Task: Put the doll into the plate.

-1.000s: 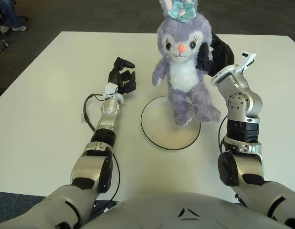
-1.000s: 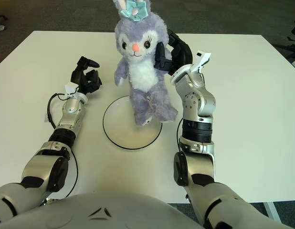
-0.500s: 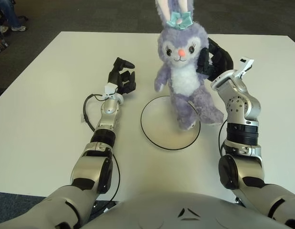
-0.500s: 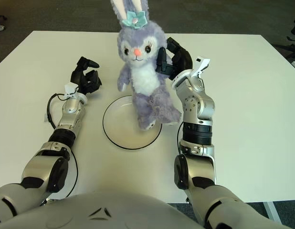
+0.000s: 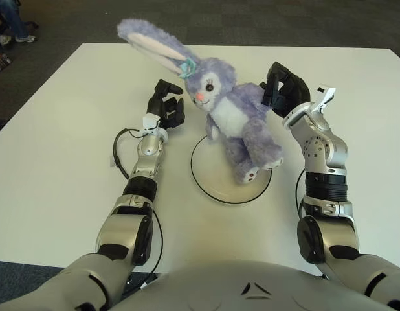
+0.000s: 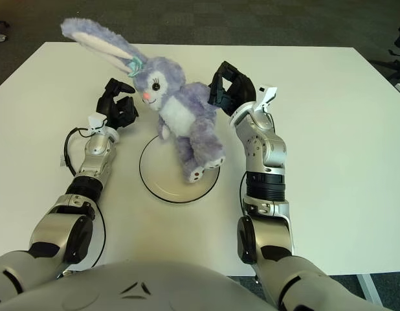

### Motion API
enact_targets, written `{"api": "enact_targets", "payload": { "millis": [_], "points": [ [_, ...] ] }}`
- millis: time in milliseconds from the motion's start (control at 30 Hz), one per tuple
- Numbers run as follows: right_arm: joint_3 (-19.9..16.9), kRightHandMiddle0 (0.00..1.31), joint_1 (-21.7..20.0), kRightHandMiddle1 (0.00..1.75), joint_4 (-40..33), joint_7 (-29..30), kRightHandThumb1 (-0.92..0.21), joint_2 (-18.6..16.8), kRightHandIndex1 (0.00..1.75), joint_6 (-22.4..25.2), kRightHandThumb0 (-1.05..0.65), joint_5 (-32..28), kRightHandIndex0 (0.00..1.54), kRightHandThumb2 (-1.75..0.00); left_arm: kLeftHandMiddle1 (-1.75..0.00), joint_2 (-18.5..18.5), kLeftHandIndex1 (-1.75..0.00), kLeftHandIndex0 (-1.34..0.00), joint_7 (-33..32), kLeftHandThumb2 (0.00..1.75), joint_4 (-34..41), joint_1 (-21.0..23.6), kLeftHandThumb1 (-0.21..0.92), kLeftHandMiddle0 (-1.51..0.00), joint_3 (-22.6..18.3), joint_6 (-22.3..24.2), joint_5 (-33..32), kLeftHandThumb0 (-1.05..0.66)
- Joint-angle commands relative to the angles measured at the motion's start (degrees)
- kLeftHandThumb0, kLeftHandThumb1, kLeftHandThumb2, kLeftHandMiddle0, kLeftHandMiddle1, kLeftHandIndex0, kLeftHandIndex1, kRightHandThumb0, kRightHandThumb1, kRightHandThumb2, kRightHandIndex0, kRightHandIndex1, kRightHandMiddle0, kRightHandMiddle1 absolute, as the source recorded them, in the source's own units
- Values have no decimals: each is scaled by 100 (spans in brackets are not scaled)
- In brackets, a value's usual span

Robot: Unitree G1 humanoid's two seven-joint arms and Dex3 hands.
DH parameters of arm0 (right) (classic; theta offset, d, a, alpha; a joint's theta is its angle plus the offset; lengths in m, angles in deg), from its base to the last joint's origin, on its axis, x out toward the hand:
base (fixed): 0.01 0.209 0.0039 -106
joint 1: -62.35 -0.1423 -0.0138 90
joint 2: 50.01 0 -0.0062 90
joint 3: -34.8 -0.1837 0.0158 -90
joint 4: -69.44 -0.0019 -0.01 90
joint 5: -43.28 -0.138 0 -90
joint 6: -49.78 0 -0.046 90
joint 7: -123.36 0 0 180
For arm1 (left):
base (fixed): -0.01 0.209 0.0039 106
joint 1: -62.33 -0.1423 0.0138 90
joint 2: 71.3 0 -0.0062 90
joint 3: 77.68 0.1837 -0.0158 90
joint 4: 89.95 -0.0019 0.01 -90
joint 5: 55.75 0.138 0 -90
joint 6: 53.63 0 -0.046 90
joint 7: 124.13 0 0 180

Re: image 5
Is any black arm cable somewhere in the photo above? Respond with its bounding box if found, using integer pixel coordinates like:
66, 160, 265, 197
294, 170, 308, 222
112, 128, 146, 179

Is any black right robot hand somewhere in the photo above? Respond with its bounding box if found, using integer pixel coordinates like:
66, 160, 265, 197
258, 61, 313, 119

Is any person's blue jeans leg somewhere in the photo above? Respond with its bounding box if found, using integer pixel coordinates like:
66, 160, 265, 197
0, 0, 28, 38

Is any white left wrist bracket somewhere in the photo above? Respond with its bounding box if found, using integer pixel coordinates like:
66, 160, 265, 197
142, 113, 161, 135

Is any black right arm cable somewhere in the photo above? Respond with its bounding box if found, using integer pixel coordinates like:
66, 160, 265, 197
294, 170, 308, 222

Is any grey robot torso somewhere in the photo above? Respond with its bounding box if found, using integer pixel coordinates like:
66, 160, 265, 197
106, 259, 390, 311

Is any white plate with black rim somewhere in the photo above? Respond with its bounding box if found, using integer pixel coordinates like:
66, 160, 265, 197
190, 134, 272, 205

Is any black office chair base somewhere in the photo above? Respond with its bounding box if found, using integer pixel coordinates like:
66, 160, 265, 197
0, 8, 39, 32

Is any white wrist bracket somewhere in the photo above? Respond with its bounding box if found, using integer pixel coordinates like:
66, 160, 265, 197
142, 113, 161, 135
311, 86, 336, 109

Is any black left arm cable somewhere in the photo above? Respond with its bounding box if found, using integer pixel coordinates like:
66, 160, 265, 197
112, 128, 146, 179

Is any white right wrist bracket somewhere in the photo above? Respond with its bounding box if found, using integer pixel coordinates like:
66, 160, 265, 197
311, 86, 336, 109

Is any purple plush rabbit doll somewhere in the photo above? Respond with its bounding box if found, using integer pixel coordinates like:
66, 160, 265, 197
117, 18, 284, 185

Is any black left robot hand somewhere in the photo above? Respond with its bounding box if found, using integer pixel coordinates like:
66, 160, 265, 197
146, 78, 186, 130

